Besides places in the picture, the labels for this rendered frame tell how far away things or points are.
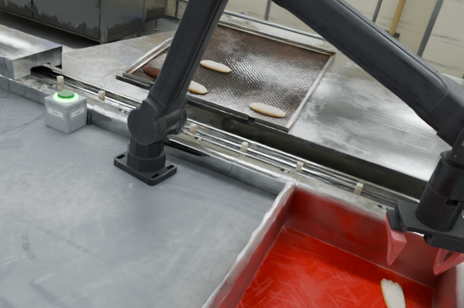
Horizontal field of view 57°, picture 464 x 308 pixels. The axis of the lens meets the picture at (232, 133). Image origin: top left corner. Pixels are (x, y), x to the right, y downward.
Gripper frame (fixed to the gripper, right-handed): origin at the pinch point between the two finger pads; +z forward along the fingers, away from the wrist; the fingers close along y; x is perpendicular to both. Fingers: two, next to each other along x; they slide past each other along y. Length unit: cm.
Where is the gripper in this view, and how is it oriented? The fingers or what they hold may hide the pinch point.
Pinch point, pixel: (413, 264)
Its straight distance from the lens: 78.2
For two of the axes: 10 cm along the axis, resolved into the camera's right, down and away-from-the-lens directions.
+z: -1.5, 8.8, 4.6
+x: 1.4, -4.4, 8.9
